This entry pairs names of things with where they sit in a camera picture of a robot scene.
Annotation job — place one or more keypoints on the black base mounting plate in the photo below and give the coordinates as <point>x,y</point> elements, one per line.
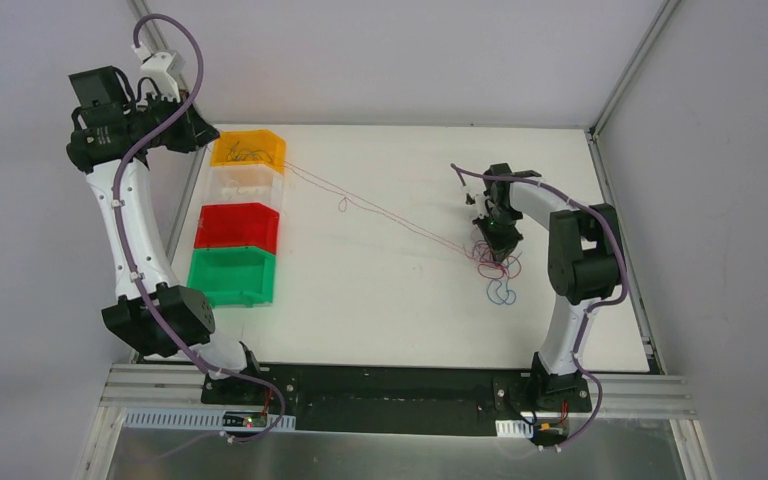
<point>400,400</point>

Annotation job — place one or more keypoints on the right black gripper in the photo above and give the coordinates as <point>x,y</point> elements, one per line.
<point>504,234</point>

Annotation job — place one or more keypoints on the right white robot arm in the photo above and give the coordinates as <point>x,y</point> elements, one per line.
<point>584,266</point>

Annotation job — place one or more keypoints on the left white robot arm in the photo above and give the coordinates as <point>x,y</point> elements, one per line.
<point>153,312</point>

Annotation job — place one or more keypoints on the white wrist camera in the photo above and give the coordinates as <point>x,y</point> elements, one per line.
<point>163,68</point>
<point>475,199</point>

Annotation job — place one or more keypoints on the green plastic bin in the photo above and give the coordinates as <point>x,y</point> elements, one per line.
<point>233,276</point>

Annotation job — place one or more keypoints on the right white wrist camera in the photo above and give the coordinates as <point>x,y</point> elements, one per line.
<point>475,199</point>

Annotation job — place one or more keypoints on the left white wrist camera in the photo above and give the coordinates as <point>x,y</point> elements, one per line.
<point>163,68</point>

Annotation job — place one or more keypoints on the red plastic bin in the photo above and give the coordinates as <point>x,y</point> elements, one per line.
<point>237,225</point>

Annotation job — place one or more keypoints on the aluminium frame rail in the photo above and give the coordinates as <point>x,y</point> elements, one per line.
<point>154,386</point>

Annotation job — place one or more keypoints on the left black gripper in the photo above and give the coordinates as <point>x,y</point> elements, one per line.
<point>185,129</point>

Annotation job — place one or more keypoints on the orange plastic bin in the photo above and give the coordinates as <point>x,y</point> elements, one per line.
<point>251,147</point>

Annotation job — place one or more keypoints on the clear plastic bin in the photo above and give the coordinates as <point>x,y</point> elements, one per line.
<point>244,184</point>

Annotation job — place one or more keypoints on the white slotted cable duct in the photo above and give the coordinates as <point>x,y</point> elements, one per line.
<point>230,421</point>

